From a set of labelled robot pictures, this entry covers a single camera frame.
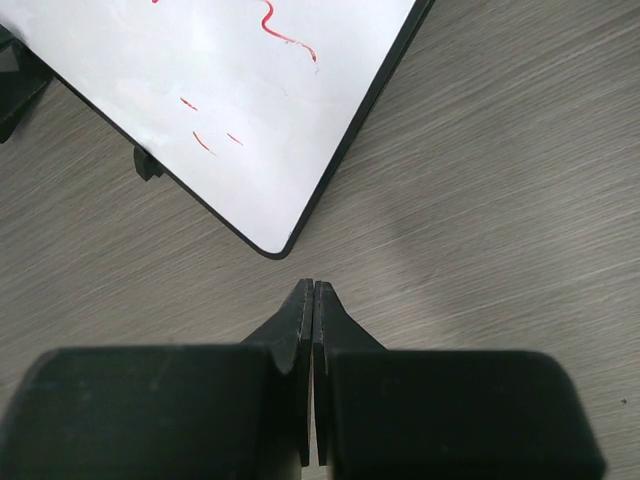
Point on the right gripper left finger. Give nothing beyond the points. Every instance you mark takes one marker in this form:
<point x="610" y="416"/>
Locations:
<point x="195" y="411"/>

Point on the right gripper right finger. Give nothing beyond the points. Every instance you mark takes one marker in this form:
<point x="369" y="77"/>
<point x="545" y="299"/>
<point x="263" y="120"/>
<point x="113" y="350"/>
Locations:
<point x="442" y="414"/>

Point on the white dry-erase board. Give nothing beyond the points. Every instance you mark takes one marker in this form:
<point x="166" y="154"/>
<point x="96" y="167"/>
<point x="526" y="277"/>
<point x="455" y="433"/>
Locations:
<point x="250" y="106"/>

